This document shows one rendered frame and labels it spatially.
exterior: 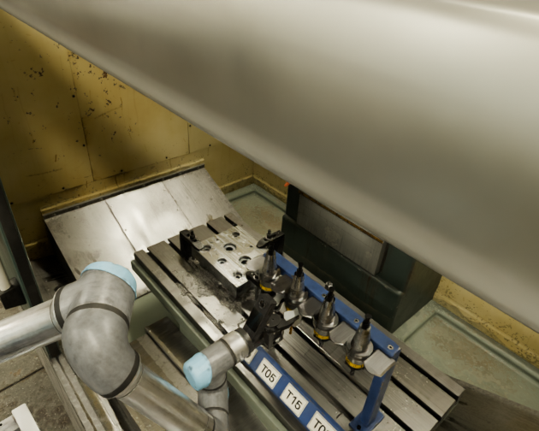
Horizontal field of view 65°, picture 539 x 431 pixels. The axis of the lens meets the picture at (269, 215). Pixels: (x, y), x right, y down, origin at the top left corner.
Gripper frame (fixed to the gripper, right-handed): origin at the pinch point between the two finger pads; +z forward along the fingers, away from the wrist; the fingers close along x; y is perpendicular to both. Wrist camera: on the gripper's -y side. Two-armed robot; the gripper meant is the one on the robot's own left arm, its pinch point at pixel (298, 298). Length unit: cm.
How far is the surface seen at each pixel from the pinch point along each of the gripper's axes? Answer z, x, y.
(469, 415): 40, 44, 48
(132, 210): 4, -121, 38
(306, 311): -3.0, 6.1, -2.2
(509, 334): 92, 38, 56
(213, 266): 1.3, -44.4, 20.4
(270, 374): -10.2, 0.9, 25.2
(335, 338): -3.5, 16.6, -2.1
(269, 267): -2.1, -9.6, -6.2
